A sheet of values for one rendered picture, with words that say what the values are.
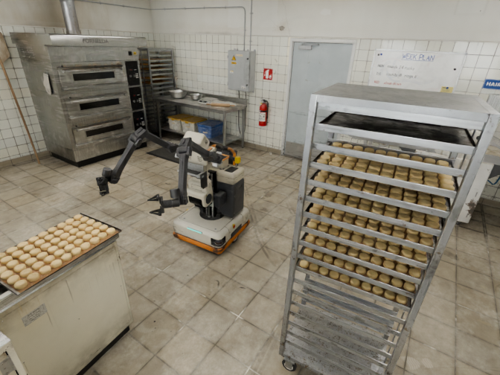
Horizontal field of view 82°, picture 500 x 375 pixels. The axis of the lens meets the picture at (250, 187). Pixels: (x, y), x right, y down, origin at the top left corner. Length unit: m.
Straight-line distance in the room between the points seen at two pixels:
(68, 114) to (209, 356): 4.22
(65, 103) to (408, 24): 5.08
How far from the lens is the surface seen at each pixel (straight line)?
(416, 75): 4.97
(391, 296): 1.71
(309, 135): 1.31
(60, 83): 5.35
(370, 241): 1.56
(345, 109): 1.29
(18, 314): 1.92
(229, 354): 2.40
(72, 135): 5.50
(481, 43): 4.96
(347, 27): 5.18
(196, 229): 3.06
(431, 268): 1.50
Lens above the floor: 2.00
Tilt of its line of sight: 27 degrees down
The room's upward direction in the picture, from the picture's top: 2 degrees clockwise
